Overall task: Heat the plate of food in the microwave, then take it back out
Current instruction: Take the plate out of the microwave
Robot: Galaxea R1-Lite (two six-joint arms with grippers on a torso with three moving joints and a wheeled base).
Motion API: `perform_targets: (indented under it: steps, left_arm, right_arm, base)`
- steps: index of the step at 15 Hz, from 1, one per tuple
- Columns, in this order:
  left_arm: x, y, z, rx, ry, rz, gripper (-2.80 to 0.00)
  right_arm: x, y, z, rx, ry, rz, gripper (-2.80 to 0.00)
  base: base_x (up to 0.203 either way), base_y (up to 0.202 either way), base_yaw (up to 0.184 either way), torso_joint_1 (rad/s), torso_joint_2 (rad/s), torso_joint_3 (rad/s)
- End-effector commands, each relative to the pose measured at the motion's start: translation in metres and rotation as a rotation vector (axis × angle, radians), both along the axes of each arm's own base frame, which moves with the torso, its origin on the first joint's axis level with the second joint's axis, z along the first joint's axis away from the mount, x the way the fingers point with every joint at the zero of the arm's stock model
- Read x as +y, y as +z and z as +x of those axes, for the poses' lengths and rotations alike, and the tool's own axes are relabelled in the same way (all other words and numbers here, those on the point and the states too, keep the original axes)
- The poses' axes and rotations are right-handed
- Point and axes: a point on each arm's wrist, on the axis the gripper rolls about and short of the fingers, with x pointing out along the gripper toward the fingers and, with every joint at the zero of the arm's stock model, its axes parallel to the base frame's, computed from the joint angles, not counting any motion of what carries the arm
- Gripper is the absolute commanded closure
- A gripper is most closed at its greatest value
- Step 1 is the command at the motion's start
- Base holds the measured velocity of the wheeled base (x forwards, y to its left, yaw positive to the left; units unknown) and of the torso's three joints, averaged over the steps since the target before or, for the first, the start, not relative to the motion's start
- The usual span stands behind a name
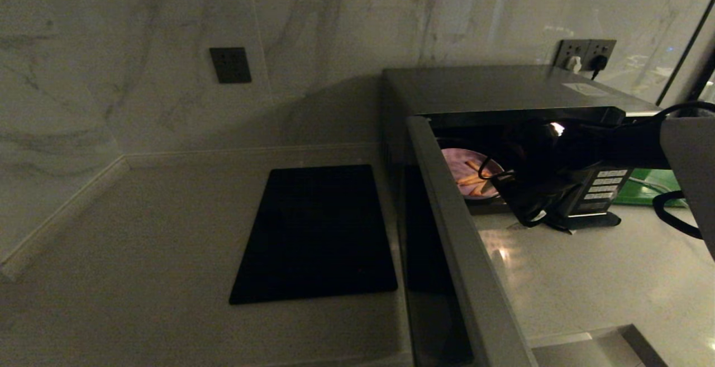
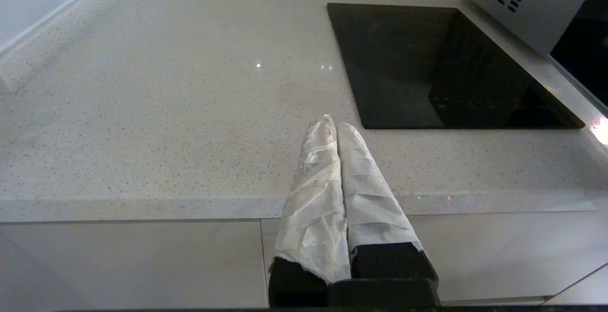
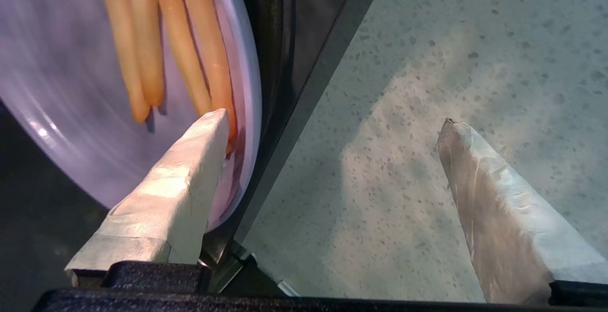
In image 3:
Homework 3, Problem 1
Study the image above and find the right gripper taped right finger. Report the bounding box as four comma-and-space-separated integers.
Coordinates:
436, 118, 608, 305

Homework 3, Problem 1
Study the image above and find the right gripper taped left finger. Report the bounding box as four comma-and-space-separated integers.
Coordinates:
65, 108, 231, 287

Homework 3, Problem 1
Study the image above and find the light purple plate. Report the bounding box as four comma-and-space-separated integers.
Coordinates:
0, 0, 263, 232

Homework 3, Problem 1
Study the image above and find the silver Panasonic microwave oven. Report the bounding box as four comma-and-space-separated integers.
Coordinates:
0, 0, 391, 298

